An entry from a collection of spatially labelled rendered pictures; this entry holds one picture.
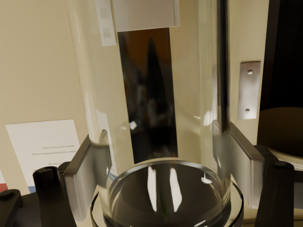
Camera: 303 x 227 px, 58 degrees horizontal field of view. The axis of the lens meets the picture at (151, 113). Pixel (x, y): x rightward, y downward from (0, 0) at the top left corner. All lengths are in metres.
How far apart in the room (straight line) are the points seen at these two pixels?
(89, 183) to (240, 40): 0.22
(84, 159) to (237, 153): 0.09
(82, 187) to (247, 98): 0.23
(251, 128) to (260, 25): 0.12
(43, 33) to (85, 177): 0.65
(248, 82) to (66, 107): 0.61
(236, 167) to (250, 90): 0.17
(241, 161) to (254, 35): 0.18
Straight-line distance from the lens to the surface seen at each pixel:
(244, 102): 0.34
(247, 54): 0.32
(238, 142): 0.17
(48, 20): 0.78
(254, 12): 0.31
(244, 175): 0.16
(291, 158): 0.44
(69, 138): 0.88
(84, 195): 0.16
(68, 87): 0.81
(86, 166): 0.17
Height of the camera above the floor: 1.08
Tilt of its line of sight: 26 degrees up
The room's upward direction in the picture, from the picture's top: 174 degrees clockwise
